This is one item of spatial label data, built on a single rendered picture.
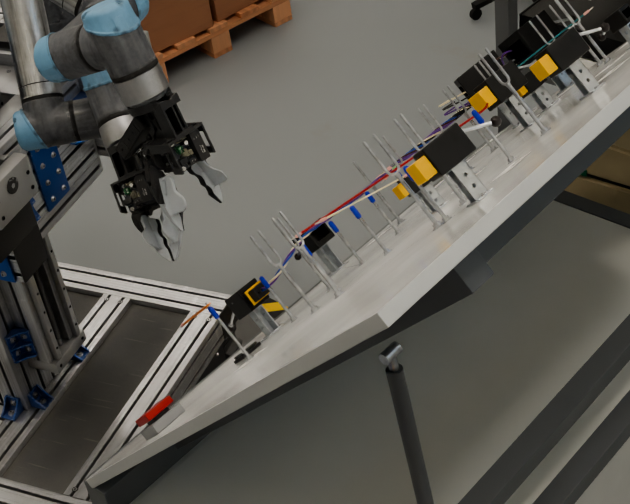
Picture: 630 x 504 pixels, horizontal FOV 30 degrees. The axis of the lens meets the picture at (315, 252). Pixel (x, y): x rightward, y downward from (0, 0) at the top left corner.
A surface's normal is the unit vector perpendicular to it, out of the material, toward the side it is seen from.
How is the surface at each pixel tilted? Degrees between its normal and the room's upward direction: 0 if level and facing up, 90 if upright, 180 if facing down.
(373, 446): 0
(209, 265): 0
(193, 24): 90
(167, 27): 90
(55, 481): 0
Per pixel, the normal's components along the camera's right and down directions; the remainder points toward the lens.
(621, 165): -0.61, 0.55
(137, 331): -0.12, -0.77
